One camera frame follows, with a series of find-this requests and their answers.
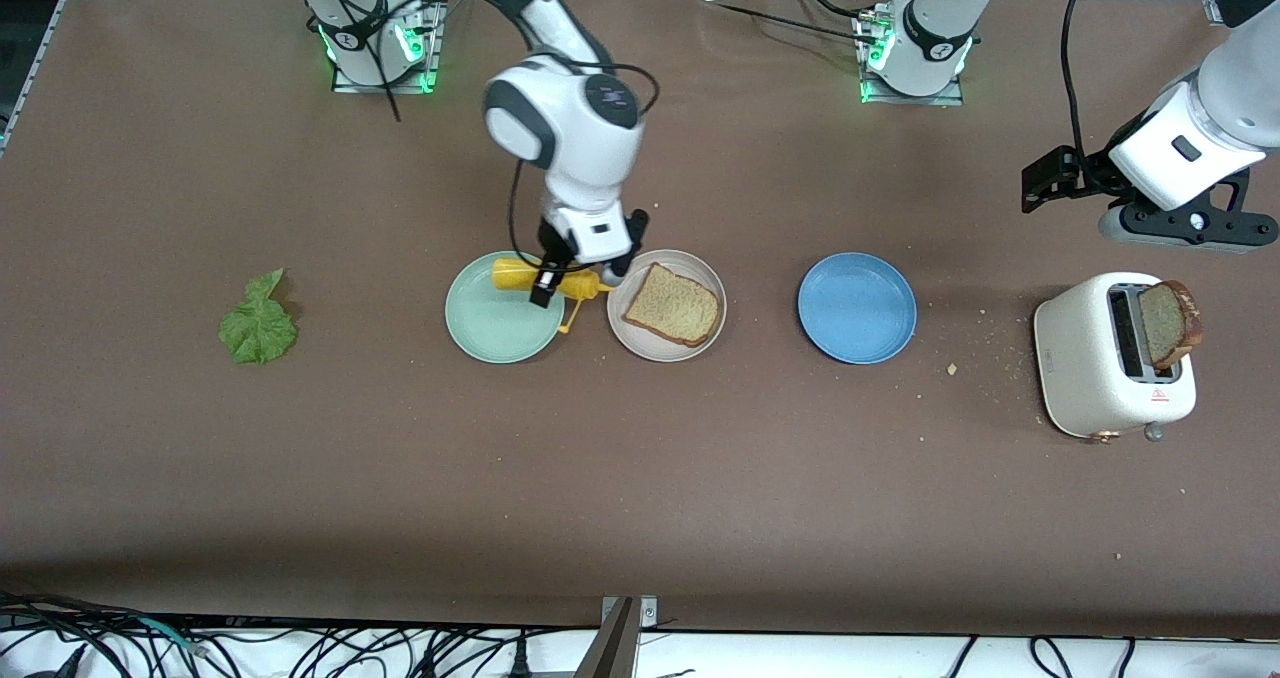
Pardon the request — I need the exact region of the yellow mustard squeeze bottle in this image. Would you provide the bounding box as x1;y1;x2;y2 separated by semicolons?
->
491;256;615;335

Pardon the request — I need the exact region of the toasted brown bread slice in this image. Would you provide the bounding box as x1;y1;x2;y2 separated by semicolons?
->
1138;280;1205;370
623;262;723;349

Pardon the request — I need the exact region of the green lettuce leaf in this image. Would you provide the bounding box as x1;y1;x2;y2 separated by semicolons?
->
217;267;300;366

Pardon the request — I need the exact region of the mint green plate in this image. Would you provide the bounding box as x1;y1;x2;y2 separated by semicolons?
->
444;250;567;365

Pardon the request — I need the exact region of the beige plate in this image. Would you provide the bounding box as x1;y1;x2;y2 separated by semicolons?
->
606;249;728;363

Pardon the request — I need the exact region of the blue plate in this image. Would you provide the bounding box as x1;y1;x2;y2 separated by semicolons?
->
797;252;918;365

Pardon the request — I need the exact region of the white toaster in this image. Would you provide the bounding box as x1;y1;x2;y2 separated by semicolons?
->
1033;272;1198;444

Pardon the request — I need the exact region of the grey metal bar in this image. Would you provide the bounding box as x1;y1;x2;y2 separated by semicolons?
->
575;598;638;678

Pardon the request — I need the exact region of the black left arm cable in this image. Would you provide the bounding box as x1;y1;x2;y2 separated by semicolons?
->
1060;0;1096;174

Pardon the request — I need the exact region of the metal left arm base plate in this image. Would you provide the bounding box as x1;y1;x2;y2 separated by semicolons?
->
860;13;966;107

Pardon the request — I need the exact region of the black right arm loop cable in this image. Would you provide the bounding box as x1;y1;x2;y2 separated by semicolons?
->
298;0;401;123

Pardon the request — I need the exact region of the silver corner bracket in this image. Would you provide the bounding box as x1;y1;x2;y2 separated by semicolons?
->
603;596;658;631

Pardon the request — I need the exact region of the teal tipped network cable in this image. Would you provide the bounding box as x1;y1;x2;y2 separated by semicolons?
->
100;613;211;656

